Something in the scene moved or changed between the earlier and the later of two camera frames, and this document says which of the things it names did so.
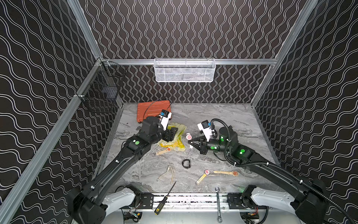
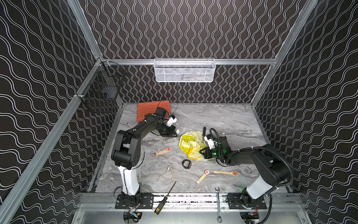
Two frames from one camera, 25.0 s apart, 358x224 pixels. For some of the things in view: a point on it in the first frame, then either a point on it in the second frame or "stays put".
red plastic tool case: [152, 108] stays put
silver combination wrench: [219, 219] stays put
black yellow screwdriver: [162, 203] stays put
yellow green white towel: [177, 143] to [191, 143]
